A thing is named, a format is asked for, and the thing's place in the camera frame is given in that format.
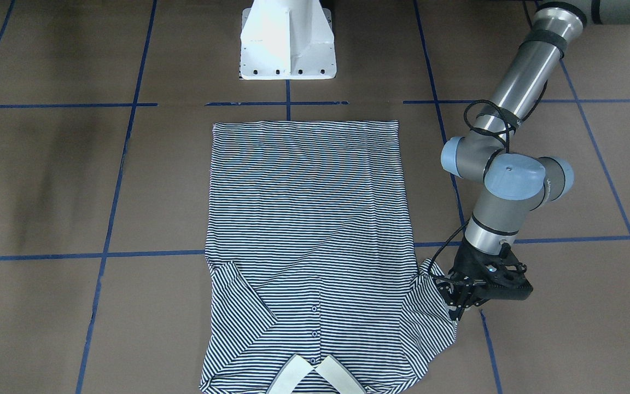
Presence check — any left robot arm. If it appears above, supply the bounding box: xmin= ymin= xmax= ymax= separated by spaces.
xmin=435 ymin=1 xmax=630 ymax=321

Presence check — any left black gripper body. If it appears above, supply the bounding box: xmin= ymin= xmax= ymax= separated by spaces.
xmin=448 ymin=240 xmax=534 ymax=307

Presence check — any brown paper table cover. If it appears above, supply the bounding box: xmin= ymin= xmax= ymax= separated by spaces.
xmin=0 ymin=1 xmax=630 ymax=393

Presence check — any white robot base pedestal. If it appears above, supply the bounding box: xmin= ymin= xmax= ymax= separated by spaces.
xmin=238 ymin=1 xmax=337 ymax=80

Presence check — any navy white striped polo shirt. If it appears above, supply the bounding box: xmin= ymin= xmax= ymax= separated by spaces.
xmin=200 ymin=120 xmax=457 ymax=393

